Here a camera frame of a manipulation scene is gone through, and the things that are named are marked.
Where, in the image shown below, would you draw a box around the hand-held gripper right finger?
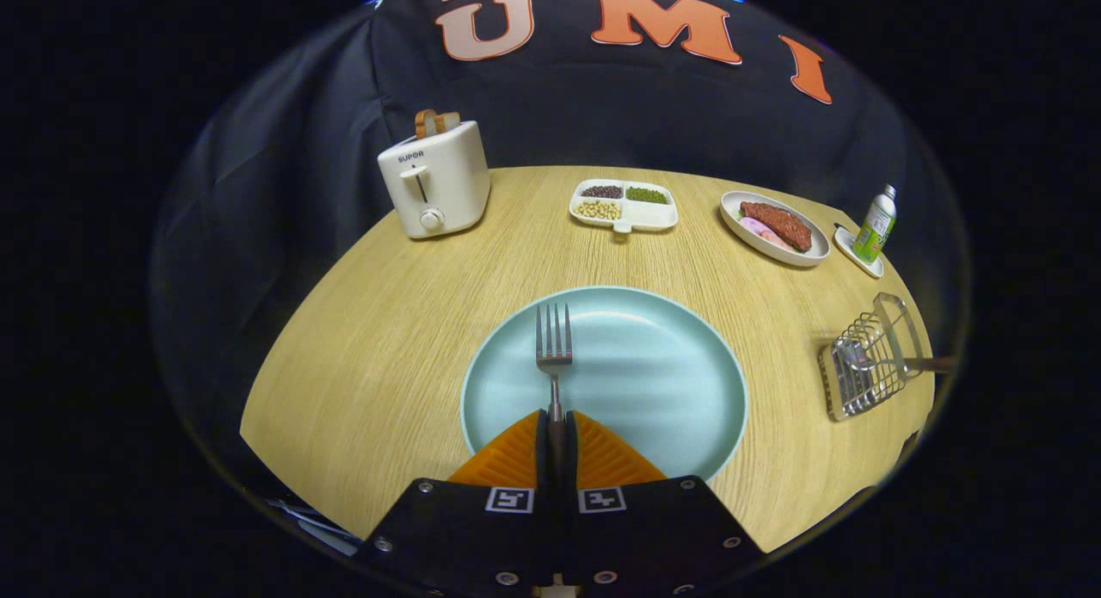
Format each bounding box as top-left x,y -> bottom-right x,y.
557,409 -> 766,598

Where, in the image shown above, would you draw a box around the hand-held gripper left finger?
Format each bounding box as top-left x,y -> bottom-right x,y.
357,409 -> 557,598

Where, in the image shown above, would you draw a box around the metal fork with wooden handle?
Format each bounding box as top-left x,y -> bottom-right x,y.
535,303 -> 574,457

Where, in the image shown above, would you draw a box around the metal spoon with dark handle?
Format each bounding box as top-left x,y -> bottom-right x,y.
833,340 -> 957,377

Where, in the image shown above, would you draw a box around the light blue round plate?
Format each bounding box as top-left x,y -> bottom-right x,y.
459,286 -> 749,483

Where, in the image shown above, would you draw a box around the white divided snack dish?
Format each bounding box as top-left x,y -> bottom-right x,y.
569,179 -> 680,235

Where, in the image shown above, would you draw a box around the pink ham slices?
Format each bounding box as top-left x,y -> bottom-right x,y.
738,217 -> 797,255

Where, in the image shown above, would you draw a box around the brown meat steak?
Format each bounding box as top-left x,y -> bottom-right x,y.
740,201 -> 814,253

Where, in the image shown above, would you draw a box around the white round dinner plate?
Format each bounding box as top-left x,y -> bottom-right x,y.
720,190 -> 832,268

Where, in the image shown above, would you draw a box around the white square coaster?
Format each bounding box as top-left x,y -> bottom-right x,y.
833,225 -> 885,279

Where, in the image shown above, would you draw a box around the cream white toaster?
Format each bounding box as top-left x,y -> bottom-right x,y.
377,120 -> 492,240

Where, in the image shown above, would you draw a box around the silver bottle with green label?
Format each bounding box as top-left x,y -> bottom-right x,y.
852,184 -> 898,265

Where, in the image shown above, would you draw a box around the black backdrop cloth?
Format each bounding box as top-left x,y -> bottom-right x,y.
148,0 -> 973,513

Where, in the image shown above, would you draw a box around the metal wire basket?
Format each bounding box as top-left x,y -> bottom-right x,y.
817,293 -> 928,422

